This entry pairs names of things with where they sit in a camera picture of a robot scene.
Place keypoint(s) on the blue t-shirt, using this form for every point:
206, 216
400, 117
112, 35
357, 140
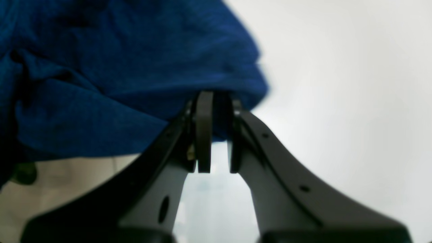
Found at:
102, 78

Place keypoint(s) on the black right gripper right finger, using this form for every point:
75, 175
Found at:
293, 205

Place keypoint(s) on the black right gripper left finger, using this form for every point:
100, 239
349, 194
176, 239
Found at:
139, 204

